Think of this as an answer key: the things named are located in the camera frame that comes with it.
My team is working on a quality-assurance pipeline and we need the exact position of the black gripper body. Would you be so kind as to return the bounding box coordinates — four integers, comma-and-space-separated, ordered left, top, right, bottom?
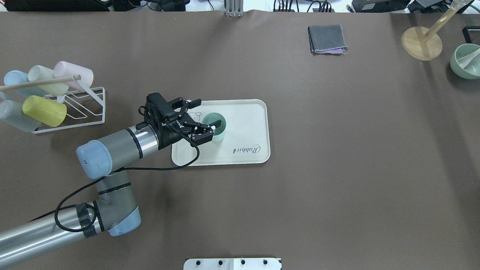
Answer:
136, 93, 197, 149

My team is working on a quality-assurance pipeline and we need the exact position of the green cup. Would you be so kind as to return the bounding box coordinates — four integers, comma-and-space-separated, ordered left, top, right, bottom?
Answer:
202, 112, 227, 142

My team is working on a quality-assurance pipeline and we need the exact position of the cream rabbit tray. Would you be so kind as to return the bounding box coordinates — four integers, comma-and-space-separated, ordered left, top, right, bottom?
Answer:
189, 99, 271, 166

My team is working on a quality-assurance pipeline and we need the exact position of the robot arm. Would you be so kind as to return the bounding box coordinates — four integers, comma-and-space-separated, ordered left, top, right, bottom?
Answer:
1, 93, 226, 269

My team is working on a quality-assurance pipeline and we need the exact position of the pink cup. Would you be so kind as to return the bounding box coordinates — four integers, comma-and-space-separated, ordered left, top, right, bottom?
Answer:
53, 61, 94, 87

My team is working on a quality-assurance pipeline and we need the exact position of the yellow cup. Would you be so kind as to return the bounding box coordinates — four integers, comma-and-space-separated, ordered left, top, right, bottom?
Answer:
22, 95, 67, 128

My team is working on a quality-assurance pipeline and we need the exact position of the cream white cup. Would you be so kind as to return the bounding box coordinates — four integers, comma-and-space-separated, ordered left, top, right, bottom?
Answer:
28, 65, 69, 96

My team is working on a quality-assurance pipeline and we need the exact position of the grey cup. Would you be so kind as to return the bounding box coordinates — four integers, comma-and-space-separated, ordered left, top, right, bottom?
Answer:
0, 100, 41, 132

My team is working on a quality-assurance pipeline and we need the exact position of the blue cup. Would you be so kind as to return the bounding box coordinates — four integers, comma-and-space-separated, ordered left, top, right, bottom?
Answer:
4, 70, 48, 99

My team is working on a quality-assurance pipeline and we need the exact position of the wooden cup tree stand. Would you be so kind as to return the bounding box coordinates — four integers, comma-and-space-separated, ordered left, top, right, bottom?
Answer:
400, 0, 472, 60

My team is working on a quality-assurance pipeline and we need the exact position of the grey folded cloth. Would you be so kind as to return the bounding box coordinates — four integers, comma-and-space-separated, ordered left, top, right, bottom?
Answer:
307, 24, 348, 54

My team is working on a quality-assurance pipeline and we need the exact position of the purple cloth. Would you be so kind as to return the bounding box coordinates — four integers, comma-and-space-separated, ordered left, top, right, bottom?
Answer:
321, 48, 345, 54

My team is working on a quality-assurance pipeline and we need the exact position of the white ceramic spoon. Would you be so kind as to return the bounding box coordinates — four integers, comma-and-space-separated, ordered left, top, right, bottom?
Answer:
458, 48, 480, 69

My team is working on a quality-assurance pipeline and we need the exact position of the green bowl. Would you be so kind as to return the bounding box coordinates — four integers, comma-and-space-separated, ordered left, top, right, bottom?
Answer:
450, 44, 480, 79

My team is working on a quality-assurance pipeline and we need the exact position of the white wire cup rack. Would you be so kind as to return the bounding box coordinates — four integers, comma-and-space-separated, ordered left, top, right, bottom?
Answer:
0, 75, 106, 134

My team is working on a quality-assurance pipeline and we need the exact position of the aluminium frame post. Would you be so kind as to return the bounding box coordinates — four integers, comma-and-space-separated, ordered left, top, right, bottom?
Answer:
223, 0, 244, 17

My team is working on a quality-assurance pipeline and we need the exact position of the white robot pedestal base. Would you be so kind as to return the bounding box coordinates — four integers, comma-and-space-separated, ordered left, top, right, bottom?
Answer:
183, 258, 282, 270

